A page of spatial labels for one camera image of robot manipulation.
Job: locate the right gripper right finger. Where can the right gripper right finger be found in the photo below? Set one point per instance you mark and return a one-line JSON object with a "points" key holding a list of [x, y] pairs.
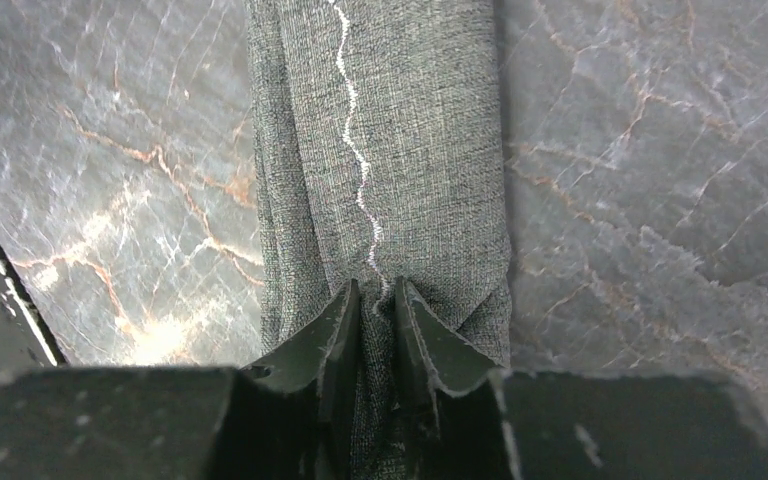
{"points": [[469, 418]]}

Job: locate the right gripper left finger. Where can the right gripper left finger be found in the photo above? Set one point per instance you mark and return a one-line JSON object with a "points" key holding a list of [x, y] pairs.
{"points": [[287, 415]]}

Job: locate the grey cloth napkin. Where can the grey cloth napkin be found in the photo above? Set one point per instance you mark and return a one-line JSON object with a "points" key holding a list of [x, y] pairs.
{"points": [[378, 153]]}

